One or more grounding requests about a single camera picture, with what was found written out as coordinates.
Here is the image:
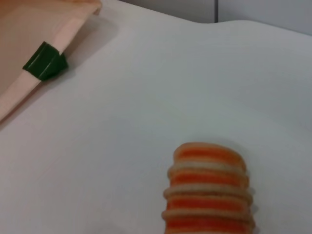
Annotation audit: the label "orange striped bread loaf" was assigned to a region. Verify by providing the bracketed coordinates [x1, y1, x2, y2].
[161, 142, 257, 234]

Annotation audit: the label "cream tote bag green handles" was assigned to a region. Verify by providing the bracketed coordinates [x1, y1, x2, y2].
[0, 0, 103, 123]

